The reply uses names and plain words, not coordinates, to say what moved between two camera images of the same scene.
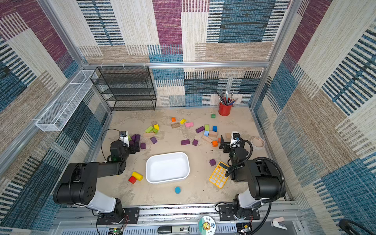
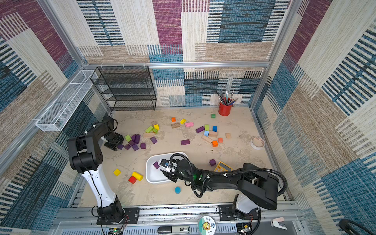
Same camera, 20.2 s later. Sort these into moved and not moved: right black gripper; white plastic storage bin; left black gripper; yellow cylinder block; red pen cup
Moved: right black gripper; left black gripper
Not moved: red pen cup; white plastic storage bin; yellow cylinder block
